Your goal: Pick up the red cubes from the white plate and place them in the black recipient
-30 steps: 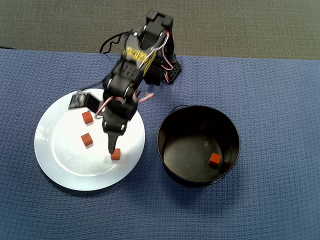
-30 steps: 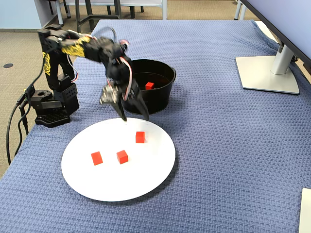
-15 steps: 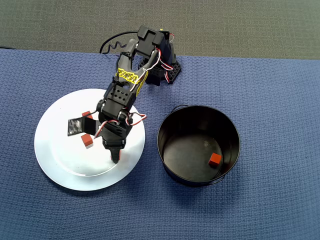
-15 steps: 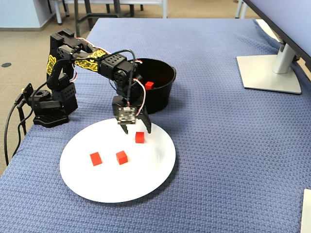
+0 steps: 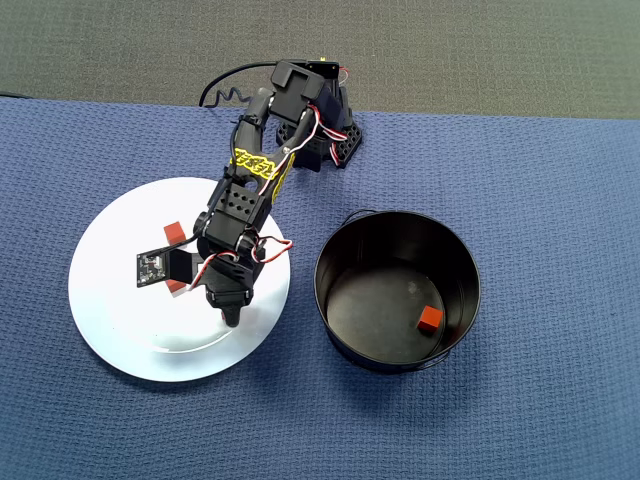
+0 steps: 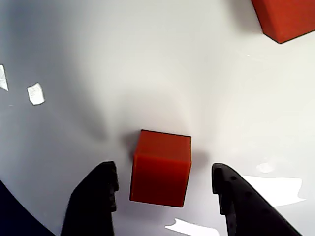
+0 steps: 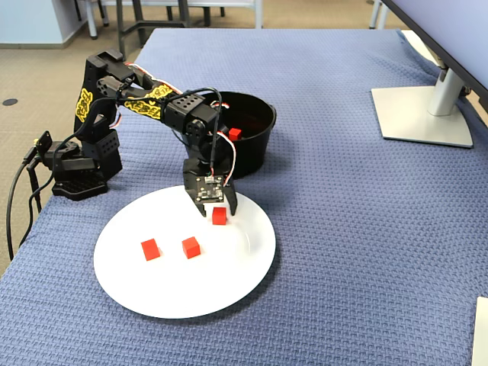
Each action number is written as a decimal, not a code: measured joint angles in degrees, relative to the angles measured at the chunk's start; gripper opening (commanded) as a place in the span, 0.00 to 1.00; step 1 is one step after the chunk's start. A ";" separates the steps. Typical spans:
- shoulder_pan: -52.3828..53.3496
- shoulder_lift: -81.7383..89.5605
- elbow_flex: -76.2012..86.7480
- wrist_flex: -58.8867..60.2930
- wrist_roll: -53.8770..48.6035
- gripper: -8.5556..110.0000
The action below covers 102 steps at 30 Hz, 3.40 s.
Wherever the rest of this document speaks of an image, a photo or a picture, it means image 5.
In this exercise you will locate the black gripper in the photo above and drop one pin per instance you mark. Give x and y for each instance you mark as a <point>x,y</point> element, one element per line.
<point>229,294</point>

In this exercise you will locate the red cube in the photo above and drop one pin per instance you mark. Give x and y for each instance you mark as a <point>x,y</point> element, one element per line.
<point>173,286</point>
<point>430,319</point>
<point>172,232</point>

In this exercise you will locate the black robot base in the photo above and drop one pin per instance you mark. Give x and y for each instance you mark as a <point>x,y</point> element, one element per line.
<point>347,142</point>

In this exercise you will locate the white round plate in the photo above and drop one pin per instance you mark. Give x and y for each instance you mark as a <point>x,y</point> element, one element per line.
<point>125,340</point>

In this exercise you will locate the black metal bucket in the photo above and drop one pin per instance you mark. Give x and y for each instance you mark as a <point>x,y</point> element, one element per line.
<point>380,310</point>

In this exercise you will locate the blue woven table cloth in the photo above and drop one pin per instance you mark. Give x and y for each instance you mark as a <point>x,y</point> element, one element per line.
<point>500,200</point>

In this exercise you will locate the small camera circuit board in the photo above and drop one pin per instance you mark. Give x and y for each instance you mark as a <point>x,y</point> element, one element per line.
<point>151,267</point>

